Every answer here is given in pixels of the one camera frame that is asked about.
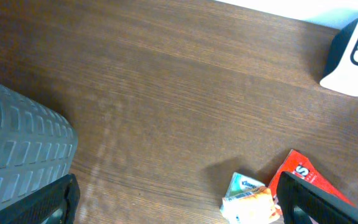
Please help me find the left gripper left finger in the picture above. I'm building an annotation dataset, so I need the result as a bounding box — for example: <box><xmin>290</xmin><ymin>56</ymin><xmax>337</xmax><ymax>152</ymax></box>
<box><xmin>0</xmin><ymin>174</ymin><xmax>80</xmax><ymax>224</ymax></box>

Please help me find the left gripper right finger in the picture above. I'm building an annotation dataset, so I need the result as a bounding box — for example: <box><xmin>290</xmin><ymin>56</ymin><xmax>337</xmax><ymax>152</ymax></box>
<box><xmin>277</xmin><ymin>172</ymin><xmax>358</xmax><ymax>224</ymax></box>

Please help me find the red snack bag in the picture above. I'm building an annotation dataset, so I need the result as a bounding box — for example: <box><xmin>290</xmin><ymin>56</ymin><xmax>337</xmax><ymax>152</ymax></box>
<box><xmin>268</xmin><ymin>149</ymin><xmax>356</xmax><ymax>208</ymax></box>

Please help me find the orange small tissue pack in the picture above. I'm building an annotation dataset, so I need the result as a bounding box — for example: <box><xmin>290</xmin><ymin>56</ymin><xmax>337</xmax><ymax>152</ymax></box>
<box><xmin>221</xmin><ymin>186</ymin><xmax>280</xmax><ymax>224</ymax></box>

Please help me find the green tissue pack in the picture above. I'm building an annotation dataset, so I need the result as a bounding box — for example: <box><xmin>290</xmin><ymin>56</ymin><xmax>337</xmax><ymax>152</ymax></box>
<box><xmin>225</xmin><ymin>172</ymin><xmax>265</xmax><ymax>197</ymax></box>

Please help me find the grey plastic mesh basket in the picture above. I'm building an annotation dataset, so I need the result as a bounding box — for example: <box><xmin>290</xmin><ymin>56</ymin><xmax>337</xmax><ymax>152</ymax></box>
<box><xmin>0</xmin><ymin>84</ymin><xmax>78</xmax><ymax>210</ymax></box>

